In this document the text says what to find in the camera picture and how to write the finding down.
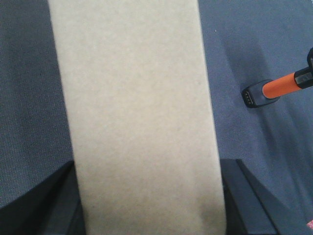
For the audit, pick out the dark grey fabric mat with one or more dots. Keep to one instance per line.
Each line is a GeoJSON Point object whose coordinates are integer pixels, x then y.
{"type": "Point", "coordinates": [244, 41]}

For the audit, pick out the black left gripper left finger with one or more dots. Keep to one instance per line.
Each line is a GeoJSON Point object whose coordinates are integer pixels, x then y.
{"type": "Point", "coordinates": [53, 207]}

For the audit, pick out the orange black barcode scanner gun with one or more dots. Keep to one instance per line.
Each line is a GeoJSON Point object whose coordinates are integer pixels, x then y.
{"type": "Point", "coordinates": [269, 91]}

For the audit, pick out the small brown cardboard package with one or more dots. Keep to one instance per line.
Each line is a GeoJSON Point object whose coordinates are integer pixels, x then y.
{"type": "Point", "coordinates": [139, 110]}

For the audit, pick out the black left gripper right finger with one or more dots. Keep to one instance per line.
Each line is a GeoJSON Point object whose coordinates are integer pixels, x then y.
{"type": "Point", "coordinates": [251, 209]}

